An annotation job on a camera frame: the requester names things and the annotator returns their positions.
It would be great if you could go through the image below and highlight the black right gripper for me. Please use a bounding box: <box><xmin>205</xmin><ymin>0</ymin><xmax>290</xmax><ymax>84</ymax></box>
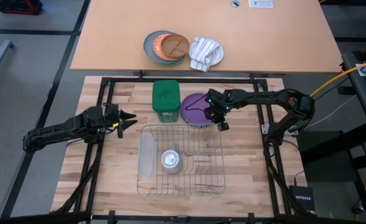
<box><xmin>205</xmin><ymin>89</ymin><xmax>231</xmax><ymax>132</ymax></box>

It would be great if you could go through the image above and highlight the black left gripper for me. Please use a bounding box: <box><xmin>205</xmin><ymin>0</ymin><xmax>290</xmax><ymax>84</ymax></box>
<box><xmin>103</xmin><ymin>103</ymin><xmax>139</xmax><ymax>133</ymax></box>

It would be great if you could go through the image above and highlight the white plate with striped rim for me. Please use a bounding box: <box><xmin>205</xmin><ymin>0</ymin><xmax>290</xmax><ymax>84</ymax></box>
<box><xmin>182</xmin><ymin>119</ymin><xmax>217</xmax><ymax>128</ymax></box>

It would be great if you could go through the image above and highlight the purple plate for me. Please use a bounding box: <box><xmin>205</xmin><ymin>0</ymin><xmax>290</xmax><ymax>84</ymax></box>
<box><xmin>180</xmin><ymin>92</ymin><xmax>217</xmax><ymax>127</ymax></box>

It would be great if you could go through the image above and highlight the green lidded canister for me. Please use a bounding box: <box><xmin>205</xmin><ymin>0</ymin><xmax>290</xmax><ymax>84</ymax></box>
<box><xmin>152</xmin><ymin>80</ymin><xmax>181</xmax><ymax>124</ymax></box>

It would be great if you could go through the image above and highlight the clear plastic cutlery holder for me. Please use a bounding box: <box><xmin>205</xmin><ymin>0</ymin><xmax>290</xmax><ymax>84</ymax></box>
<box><xmin>137</xmin><ymin>133</ymin><xmax>158</xmax><ymax>182</ymax></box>

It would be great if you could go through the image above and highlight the clear glass cup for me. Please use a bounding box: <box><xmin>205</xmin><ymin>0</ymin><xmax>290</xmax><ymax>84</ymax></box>
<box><xmin>160</xmin><ymin>148</ymin><xmax>183</xmax><ymax>174</ymax></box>

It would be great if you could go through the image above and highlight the plain white plate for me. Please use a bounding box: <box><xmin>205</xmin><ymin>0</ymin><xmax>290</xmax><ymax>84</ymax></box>
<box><xmin>188</xmin><ymin>40</ymin><xmax>224</xmax><ymax>67</ymax></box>

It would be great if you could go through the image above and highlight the white striped dish towel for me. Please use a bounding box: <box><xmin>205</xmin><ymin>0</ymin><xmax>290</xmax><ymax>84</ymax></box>
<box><xmin>189</xmin><ymin>36</ymin><xmax>221</xmax><ymax>73</ymax></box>

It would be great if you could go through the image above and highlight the large grey plate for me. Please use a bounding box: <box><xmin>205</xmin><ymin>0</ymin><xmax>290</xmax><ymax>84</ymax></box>
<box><xmin>143</xmin><ymin>30</ymin><xmax>186</xmax><ymax>66</ymax></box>

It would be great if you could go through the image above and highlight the green plate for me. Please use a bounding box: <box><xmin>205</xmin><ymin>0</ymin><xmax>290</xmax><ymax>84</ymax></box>
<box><xmin>160</xmin><ymin>57</ymin><xmax>187</xmax><ymax>67</ymax></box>

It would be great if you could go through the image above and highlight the orange patterned plate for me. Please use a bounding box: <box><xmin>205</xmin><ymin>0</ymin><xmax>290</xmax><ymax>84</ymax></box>
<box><xmin>152</xmin><ymin>33</ymin><xmax>183</xmax><ymax>62</ymax></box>

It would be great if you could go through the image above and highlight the brown divided plate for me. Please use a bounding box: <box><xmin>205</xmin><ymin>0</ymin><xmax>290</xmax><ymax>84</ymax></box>
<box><xmin>160</xmin><ymin>33</ymin><xmax>191</xmax><ymax>60</ymax></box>

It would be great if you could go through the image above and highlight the light wooden desk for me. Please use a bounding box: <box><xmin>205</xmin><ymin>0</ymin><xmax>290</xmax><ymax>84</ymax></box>
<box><xmin>70</xmin><ymin>0</ymin><xmax>344</xmax><ymax>75</ymax></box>

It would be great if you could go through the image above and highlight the white power strip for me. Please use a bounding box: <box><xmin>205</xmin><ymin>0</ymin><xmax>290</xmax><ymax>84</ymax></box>
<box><xmin>248</xmin><ymin>0</ymin><xmax>275</xmax><ymax>9</ymax></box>

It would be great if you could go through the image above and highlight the dark grey side desk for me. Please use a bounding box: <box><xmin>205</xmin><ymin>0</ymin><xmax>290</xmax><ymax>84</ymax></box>
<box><xmin>341</xmin><ymin>51</ymin><xmax>366</xmax><ymax>142</ymax></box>

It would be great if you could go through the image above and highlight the red and black toolbox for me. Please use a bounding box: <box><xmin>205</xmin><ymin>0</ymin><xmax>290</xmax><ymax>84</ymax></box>
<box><xmin>0</xmin><ymin>0</ymin><xmax>43</xmax><ymax>16</ymax></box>

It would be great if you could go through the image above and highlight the wire dish rack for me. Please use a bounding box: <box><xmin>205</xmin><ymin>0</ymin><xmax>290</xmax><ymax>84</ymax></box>
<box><xmin>135</xmin><ymin>124</ymin><xmax>227</xmax><ymax>198</ymax></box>

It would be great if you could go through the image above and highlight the black aluminium frame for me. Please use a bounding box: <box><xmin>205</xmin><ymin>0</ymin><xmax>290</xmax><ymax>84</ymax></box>
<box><xmin>50</xmin><ymin>76</ymin><xmax>316</xmax><ymax>224</ymax></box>

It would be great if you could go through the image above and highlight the black Netgear network switch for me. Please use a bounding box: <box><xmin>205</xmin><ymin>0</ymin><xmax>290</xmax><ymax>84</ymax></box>
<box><xmin>289</xmin><ymin>185</ymin><xmax>316</xmax><ymax>213</ymax></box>

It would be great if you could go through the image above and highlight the white cable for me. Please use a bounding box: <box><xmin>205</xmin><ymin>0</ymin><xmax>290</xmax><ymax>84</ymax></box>
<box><xmin>303</xmin><ymin>95</ymin><xmax>357</xmax><ymax>130</ymax></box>

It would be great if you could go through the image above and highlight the thick yellow cable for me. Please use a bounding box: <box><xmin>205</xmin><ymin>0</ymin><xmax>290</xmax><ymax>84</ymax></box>
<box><xmin>309</xmin><ymin>57</ymin><xmax>366</xmax><ymax>98</ymax></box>

